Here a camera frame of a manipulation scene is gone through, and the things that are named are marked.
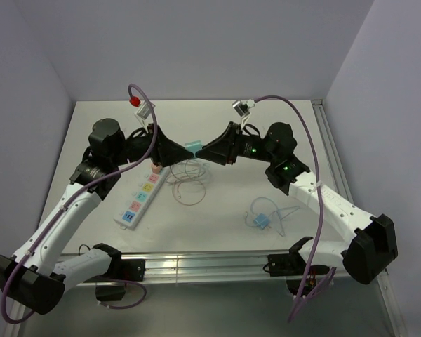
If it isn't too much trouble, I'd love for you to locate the pink charger cable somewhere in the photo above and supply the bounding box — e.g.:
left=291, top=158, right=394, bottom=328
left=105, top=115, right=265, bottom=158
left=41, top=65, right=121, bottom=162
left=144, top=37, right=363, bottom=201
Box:
left=166, top=168, right=208, bottom=206

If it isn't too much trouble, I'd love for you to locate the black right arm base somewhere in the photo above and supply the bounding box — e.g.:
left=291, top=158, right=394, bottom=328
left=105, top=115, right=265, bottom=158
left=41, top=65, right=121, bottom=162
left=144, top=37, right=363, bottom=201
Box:
left=262, top=253, right=330, bottom=296

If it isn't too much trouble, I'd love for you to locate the white multicolour power strip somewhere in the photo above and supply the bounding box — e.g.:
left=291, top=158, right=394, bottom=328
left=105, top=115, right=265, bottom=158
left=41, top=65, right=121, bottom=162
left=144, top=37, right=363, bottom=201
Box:
left=114, top=165, right=168, bottom=230

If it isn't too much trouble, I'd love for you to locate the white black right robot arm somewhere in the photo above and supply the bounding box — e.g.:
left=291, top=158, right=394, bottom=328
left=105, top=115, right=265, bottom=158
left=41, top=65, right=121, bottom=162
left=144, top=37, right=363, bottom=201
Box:
left=196, top=122, right=398, bottom=284

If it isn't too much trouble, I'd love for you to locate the teal charger plug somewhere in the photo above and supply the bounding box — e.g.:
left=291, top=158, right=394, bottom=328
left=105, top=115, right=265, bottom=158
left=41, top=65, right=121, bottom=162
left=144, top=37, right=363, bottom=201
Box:
left=185, top=140, right=203, bottom=157

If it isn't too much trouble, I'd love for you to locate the aluminium front rail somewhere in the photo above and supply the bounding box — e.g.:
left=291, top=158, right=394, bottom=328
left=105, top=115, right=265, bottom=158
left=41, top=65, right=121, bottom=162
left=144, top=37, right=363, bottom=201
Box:
left=55, top=251, right=387, bottom=289

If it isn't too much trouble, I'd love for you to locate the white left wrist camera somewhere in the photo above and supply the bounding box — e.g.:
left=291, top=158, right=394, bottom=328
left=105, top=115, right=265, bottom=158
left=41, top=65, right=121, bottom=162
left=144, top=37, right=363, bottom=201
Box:
left=129, top=96, right=155, bottom=131

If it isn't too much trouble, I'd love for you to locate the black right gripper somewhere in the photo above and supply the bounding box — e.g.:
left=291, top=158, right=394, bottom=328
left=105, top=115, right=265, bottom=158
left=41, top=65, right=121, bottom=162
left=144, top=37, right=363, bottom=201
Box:
left=196, top=121, right=277, bottom=166

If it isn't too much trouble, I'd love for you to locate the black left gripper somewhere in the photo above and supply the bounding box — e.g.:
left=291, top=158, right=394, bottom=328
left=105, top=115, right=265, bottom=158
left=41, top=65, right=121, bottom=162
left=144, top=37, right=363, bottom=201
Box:
left=110, top=123, right=193, bottom=167

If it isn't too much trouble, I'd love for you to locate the white power strip cable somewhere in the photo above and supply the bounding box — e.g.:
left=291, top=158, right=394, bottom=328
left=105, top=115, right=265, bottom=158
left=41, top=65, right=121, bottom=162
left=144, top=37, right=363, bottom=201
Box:
left=166, top=161, right=213, bottom=187

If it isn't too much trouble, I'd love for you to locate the blue charger cable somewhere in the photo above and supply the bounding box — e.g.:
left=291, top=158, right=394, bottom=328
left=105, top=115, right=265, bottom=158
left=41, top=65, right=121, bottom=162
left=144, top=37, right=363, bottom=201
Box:
left=243, top=197, right=301, bottom=237

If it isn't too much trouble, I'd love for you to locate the aluminium side rail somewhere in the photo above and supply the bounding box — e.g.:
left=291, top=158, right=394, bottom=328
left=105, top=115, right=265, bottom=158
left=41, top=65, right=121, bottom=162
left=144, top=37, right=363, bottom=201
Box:
left=311, top=99, right=353, bottom=203

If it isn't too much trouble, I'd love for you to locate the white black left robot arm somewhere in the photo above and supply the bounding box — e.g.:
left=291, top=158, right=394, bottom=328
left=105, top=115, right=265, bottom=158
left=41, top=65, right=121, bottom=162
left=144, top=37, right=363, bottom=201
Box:
left=0, top=118, right=194, bottom=324

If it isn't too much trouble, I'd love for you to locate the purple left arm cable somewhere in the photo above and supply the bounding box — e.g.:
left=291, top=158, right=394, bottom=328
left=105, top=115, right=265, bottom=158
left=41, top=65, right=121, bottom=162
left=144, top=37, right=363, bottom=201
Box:
left=1, top=84, right=159, bottom=324

